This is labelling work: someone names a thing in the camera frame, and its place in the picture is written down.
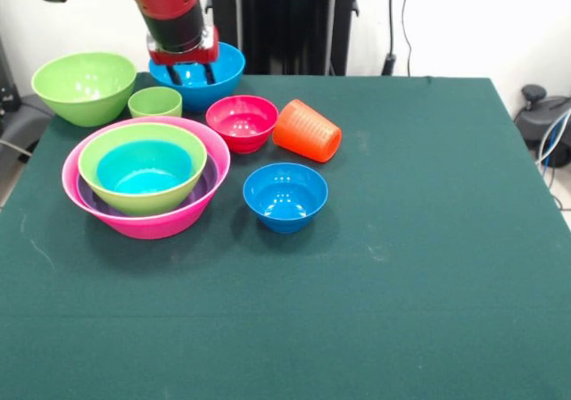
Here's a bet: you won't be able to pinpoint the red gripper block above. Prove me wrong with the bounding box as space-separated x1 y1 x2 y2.
148 27 220 88

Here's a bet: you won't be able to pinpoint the blue large bowl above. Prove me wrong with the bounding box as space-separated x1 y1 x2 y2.
148 41 246 113

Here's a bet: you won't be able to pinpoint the lime green small cup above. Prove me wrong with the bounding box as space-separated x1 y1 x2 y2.
128 86 184 119

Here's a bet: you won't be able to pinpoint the red small bowl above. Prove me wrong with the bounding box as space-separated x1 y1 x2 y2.
205 95 280 155

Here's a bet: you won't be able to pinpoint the turquoise bowl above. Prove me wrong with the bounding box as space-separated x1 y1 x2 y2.
95 140 194 196

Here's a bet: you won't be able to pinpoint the lime green large bowl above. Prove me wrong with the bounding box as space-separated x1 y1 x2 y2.
77 122 208 217
30 51 137 128

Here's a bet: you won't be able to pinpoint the purple shallow bowl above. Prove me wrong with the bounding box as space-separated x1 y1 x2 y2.
76 154 219 221

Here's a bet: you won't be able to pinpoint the orange cup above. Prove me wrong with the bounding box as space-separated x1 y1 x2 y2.
272 98 343 164

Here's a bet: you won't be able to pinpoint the dark blue small bowl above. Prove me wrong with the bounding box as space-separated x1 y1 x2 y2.
242 162 328 235

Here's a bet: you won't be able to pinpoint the pink large bowl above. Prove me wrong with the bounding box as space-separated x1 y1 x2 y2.
61 116 231 241

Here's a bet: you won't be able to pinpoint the black stand base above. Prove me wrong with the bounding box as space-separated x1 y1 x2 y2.
512 84 571 169
0 37 54 151

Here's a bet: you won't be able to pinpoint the dark green table cloth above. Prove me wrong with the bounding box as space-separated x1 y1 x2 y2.
0 71 571 400

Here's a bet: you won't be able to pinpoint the grey cable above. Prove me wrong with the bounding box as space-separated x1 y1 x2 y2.
0 138 33 158

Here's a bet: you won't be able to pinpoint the black cable with plug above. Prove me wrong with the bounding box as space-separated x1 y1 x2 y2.
383 0 399 76

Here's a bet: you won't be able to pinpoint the thin black cable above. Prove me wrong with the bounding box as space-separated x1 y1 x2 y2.
401 0 414 79

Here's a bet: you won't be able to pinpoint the tangled floor cables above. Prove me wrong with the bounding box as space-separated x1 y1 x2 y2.
538 109 571 213

